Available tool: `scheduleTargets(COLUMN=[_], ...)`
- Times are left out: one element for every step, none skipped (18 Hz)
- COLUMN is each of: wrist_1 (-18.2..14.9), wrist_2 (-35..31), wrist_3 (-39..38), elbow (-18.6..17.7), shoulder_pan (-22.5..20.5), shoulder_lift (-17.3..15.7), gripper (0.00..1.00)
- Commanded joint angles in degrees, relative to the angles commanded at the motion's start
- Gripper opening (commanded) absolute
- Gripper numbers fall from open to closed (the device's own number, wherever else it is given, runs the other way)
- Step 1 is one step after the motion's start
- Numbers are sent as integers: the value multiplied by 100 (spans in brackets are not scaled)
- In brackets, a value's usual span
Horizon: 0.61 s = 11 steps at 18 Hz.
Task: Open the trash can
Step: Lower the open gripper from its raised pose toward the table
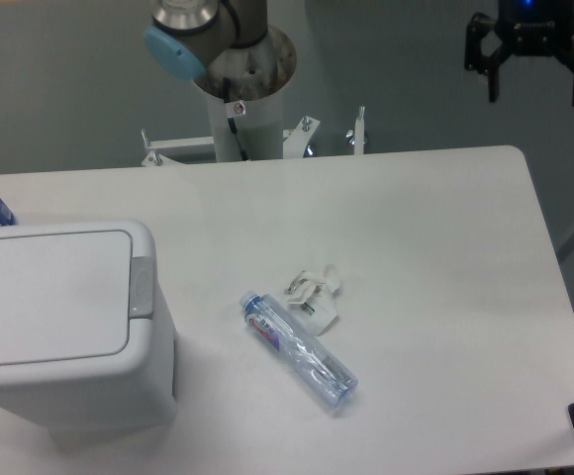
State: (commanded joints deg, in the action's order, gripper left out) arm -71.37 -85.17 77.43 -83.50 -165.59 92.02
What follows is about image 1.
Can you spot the white trash can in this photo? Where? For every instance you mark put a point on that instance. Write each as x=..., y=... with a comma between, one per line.
x=87, y=341

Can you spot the crumpled white paper wrapper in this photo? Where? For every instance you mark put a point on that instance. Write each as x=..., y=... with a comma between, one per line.
x=311, y=295

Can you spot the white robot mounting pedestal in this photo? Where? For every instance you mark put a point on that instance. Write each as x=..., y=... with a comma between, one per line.
x=241, y=130

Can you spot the clear plastic water bottle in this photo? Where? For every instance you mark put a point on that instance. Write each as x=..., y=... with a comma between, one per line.
x=286, y=337

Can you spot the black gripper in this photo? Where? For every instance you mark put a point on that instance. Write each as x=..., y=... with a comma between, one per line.
x=524, y=28

